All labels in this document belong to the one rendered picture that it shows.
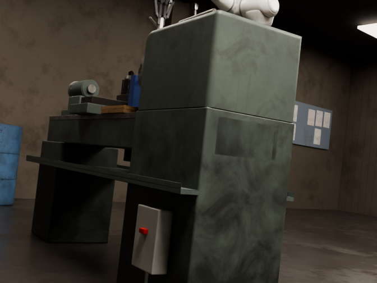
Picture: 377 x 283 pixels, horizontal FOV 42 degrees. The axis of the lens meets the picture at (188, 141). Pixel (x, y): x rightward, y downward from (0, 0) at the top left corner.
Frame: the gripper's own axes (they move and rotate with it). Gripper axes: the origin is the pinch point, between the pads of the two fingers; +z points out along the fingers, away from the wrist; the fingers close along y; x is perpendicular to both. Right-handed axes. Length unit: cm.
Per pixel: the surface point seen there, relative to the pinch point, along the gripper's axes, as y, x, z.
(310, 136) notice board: -588, -441, -4
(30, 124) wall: -45, -372, 43
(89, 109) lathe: 7, -62, 42
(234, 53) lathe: -2, 59, 21
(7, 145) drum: -4, -295, 70
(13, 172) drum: -14, -301, 97
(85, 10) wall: -98, -378, -108
